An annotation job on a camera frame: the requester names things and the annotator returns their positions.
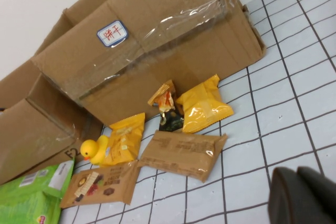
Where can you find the cardboard box marked F2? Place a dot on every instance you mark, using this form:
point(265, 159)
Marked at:
point(34, 134)

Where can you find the black orange triangular candy pack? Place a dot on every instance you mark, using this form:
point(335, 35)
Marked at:
point(168, 119)

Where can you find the brown wafer pack with picture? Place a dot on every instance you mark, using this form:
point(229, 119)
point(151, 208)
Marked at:
point(105, 187)

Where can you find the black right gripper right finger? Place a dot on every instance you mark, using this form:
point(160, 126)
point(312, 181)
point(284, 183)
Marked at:
point(323, 197)

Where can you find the taped cardboard box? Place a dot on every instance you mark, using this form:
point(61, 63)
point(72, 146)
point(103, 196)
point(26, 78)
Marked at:
point(170, 51)

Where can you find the white black-grid tablecloth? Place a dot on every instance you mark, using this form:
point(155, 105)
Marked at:
point(288, 90)

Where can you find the yellow printed small snack pack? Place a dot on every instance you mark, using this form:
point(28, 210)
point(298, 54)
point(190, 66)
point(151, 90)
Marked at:
point(126, 140)

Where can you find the green Lay's chip bag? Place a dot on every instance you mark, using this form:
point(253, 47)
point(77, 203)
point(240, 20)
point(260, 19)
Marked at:
point(26, 200)

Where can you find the plain brown wafer pack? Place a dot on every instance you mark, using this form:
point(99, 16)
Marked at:
point(181, 153)

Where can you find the plain yellow small snack pack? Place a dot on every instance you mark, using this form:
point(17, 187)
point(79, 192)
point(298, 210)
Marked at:
point(204, 106)

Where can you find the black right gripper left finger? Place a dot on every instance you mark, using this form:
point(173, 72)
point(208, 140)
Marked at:
point(286, 200)

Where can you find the yellow rubber duck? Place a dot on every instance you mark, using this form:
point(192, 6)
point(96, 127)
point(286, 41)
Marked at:
point(92, 151)

